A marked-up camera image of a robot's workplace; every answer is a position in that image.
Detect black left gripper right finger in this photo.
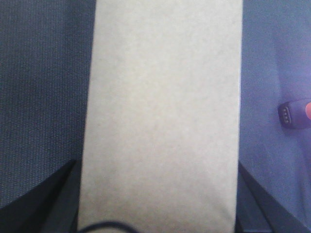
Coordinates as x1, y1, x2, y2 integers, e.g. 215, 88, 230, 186
235, 162, 311, 233

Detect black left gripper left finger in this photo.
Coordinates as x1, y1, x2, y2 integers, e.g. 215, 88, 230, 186
0, 160, 80, 233

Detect small brown cardboard package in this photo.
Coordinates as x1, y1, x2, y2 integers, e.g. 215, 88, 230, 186
78, 0, 242, 233

